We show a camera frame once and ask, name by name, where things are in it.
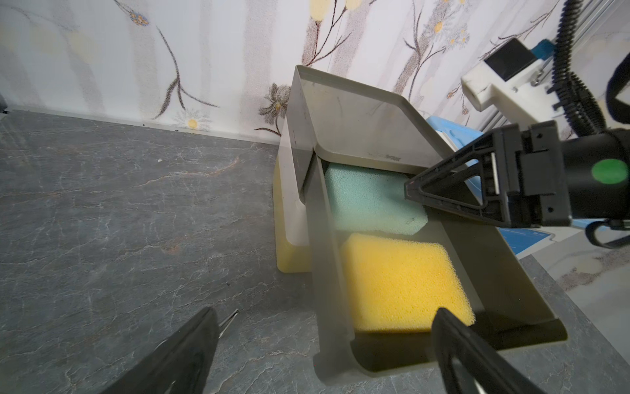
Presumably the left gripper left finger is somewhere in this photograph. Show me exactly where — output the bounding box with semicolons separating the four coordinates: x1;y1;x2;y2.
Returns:
104;307;219;393

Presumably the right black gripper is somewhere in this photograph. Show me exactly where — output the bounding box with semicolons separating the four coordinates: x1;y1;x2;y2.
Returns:
405;121;629;228

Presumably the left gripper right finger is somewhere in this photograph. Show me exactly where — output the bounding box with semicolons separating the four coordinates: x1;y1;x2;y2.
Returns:
431;308;542;393

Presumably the yellow sponge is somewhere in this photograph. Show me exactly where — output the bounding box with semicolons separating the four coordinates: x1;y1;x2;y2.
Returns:
341;233;476;333

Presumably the olive top drawer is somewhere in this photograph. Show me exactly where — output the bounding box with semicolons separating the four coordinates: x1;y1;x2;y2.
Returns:
304;158;568;386

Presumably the green sponge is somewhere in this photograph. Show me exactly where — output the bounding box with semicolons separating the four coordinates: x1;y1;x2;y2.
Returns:
325;164;428;236

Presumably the blue lidded storage box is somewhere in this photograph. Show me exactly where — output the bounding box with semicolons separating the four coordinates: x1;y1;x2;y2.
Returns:
425;115;599;254

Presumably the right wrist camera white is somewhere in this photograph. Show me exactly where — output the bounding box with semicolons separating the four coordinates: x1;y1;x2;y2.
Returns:
461;38;564;126

